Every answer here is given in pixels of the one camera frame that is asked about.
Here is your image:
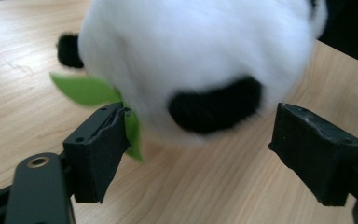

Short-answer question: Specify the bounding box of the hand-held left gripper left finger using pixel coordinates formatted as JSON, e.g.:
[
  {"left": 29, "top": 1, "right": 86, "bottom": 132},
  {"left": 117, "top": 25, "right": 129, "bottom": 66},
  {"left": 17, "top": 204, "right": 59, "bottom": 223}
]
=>
[{"left": 62, "top": 102, "right": 131, "bottom": 203}]

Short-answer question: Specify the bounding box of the panda plush toy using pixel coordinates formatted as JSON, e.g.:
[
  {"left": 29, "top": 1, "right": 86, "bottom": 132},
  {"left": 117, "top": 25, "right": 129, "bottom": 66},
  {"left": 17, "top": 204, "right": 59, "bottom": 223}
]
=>
[{"left": 49, "top": 0, "right": 329, "bottom": 163}]

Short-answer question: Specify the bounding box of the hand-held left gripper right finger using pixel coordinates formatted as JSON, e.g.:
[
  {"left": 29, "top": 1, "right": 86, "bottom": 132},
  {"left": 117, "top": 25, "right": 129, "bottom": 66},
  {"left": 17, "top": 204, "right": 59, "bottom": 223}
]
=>
[{"left": 268, "top": 102, "right": 358, "bottom": 207}]

